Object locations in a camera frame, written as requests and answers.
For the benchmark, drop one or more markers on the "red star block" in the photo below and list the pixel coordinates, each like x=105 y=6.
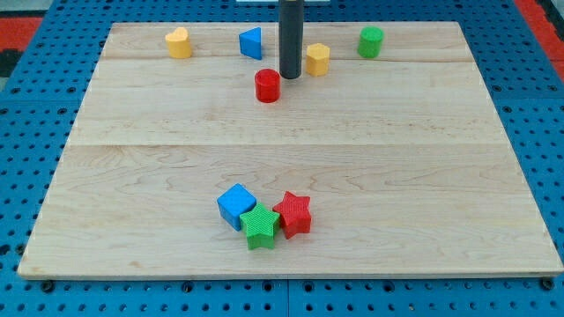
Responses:
x=295 y=216

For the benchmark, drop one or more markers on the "blue cube block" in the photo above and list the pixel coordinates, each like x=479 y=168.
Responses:
x=233 y=203

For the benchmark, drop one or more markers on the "green star block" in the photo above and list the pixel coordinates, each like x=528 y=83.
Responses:
x=260 y=226

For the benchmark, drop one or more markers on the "red cylinder block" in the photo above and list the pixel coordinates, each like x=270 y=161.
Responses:
x=267 y=85

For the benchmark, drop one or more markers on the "wooden board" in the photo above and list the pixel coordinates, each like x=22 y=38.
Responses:
x=409 y=170

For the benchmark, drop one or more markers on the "yellow hexagon block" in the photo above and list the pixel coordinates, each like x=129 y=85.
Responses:
x=317 y=59

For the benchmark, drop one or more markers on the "blue triangle block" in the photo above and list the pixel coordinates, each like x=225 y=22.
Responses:
x=251 y=43

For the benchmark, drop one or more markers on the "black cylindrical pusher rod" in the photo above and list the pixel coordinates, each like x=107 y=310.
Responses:
x=290 y=36

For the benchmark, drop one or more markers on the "green cylinder block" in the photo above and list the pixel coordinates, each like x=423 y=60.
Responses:
x=370 y=42

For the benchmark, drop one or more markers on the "yellow heart block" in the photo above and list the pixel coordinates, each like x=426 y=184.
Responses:
x=178 y=43

